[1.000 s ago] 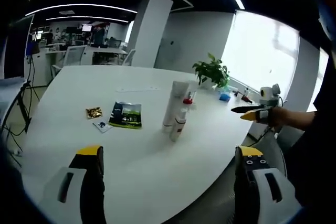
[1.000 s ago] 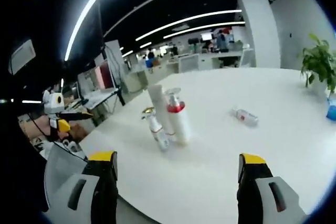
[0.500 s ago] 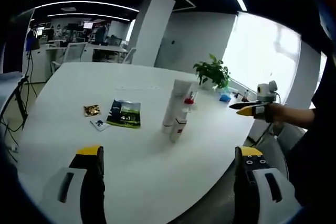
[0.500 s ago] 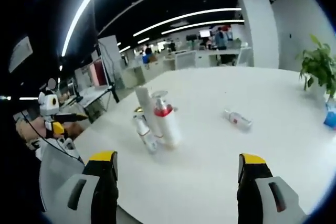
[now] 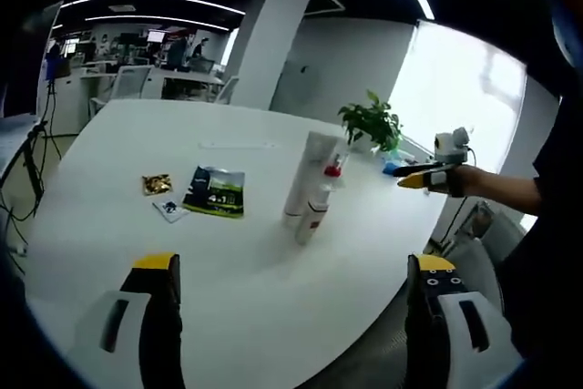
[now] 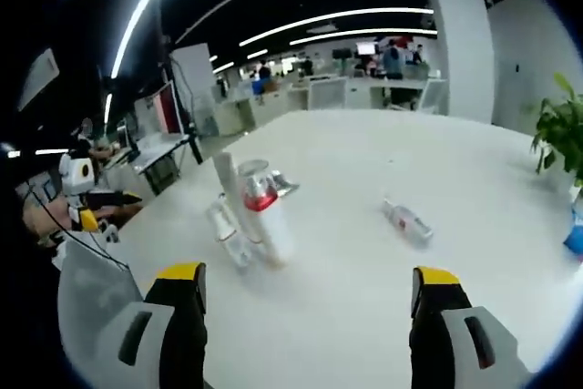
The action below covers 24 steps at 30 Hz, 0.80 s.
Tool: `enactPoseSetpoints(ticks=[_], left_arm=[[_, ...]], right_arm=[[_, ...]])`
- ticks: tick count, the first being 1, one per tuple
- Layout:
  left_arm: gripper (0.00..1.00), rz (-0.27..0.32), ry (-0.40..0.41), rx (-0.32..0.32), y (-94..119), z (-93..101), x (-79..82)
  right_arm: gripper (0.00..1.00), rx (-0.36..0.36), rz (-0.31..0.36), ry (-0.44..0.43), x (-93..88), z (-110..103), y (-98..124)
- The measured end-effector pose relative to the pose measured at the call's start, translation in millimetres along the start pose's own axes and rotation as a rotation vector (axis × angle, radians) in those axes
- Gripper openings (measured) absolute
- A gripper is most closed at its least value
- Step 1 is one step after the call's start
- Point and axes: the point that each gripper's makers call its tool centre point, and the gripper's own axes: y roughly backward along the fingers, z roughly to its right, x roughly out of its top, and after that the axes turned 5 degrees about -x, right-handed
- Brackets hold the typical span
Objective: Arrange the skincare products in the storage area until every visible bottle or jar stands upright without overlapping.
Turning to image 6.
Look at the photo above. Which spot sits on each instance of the potted green plant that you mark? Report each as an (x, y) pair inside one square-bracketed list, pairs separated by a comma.
[(562, 129)]

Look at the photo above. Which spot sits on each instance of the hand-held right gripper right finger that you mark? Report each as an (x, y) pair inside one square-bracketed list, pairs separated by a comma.
[(432, 320)]

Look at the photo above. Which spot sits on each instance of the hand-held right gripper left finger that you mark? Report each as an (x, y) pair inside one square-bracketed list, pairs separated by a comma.
[(187, 316)]

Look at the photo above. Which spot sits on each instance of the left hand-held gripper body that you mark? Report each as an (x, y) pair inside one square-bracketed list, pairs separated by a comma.
[(77, 172)]

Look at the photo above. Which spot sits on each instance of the white skincare pump bottle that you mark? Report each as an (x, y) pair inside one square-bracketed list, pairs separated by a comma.
[(272, 229)]

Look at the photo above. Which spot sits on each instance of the white skincare tube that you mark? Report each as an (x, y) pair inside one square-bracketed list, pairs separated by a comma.
[(228, 179)]

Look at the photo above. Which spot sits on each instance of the white mesh office chair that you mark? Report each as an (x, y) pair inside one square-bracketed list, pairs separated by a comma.
[(91, 298)]

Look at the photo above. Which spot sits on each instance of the clear skincare bottle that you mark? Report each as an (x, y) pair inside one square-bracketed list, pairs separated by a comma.
[(407, 222), (228, 243)]

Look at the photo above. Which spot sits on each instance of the computer monitor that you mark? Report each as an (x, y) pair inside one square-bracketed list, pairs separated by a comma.
[(365, 48)]

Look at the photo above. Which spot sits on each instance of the blue packet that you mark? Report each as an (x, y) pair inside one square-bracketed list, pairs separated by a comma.
[(575, 234)]

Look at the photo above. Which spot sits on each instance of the ceiling air conditioner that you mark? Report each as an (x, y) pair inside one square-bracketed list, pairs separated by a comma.
[(41, 77)]

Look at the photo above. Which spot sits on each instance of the person's black clothing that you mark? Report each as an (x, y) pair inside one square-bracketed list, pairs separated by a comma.
[(18, 293)]

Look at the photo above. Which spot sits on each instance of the person's left hand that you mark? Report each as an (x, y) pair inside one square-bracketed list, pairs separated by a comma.
[(118, 215)]

